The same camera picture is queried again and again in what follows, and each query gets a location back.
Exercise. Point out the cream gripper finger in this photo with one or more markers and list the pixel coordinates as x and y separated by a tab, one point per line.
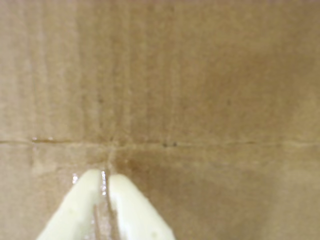
135	215
75	210

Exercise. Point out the brown cardboard sheet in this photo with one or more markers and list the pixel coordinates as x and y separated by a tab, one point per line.
175	75

